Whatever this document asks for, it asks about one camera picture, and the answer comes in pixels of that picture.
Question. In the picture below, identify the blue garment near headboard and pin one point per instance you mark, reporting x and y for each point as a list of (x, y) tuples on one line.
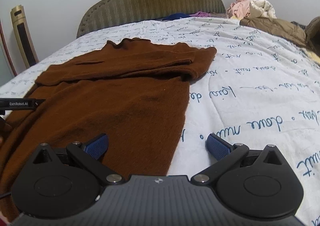
[(175, 16)]

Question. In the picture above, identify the brown knit sweater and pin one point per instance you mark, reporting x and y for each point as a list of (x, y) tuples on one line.
[(134, 91)]

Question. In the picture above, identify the white quilt with blue script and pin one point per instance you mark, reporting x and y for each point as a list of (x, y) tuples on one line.
[(259, 90)]

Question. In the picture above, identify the gold tower fan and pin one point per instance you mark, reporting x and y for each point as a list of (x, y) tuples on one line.
[(23, 37)]

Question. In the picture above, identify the pink clothes pile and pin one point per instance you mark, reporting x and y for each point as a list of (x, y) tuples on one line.
[(239, 9)]

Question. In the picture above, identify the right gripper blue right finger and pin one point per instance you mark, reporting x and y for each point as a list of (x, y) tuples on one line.
[(221, 149)]

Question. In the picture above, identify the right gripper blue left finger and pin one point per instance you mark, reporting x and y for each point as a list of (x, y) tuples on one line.
[(93, 149)]

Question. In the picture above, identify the purple garment near headboard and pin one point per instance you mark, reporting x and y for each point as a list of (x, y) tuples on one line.
[(200, 14)]

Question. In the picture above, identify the cream fleece garment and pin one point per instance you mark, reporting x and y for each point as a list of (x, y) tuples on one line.
[(261, 8)]

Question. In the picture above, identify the brown padded jacket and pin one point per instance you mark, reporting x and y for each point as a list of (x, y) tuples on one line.
[(307, 37)]

